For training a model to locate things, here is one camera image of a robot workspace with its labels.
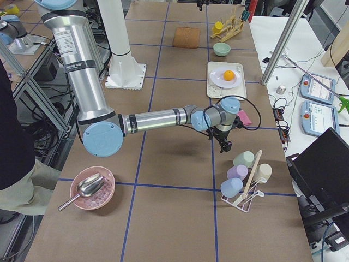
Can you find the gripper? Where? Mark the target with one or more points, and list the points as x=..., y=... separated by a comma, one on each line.
x=221, y=135
x=201, y=3

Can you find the white round plate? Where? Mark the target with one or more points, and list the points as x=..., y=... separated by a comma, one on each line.
x=216, y=76

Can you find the orange fruit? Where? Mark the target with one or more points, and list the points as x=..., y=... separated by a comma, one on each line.
x=228, y=75

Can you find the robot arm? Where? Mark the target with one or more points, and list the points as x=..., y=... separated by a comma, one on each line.
x=103, y=129

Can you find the cream bear tray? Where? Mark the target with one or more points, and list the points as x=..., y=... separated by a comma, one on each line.
x=213, y=91

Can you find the green cup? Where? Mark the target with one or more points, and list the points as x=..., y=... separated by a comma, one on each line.
x=245, y=158

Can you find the yellow mug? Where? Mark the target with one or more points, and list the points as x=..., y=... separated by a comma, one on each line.
x=217, y=28

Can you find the purple cup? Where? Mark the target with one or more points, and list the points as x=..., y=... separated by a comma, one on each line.
x=238, y=171

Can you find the wooden cutting board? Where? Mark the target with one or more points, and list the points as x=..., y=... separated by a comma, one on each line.
x=186, y=37

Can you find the wooden drying rack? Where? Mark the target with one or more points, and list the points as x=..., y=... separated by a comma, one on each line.
x=232, y=26

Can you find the blue cup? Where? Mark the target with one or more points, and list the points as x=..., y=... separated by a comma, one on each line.
x=231, y=187

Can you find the dark green mug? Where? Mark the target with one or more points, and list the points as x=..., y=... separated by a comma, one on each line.
x=245, y=15

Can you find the beige cup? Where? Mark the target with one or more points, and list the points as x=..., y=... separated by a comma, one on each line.
x=263, y=171

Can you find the green bowl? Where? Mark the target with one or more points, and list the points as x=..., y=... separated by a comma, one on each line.
x=221, y=49

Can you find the red cylinder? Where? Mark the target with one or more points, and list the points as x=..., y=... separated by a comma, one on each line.
x=252, y=7

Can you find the small metal cylinder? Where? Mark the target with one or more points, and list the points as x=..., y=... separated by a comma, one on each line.
x=281, y=90

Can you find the black phone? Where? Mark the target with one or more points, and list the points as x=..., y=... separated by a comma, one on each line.
x=266, y=60

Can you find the lower teach pendant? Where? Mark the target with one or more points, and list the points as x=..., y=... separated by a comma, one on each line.
x=317, y=118

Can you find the teach pendant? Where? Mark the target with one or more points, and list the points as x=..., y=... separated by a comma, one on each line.
x=311, y=89
x=317, y=118

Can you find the black laptop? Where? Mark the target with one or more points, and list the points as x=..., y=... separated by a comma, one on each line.
x=321, y=173

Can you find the upper teach pendant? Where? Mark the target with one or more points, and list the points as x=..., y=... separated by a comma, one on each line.
x=311, y=89

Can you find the green grabber tool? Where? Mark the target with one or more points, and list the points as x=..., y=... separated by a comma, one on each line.
x=344, y=101

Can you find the metal scoop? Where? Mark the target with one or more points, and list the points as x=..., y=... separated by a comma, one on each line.
x=85, y=188

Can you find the pink bowl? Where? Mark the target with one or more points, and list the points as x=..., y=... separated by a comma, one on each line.
x=103, y=190

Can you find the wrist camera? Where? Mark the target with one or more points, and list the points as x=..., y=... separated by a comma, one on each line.
x=237, y=123

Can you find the aluminium frame post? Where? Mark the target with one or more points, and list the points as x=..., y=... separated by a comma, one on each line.
x=292, y=21

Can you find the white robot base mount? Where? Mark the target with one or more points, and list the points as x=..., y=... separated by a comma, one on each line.
x=124, y=71

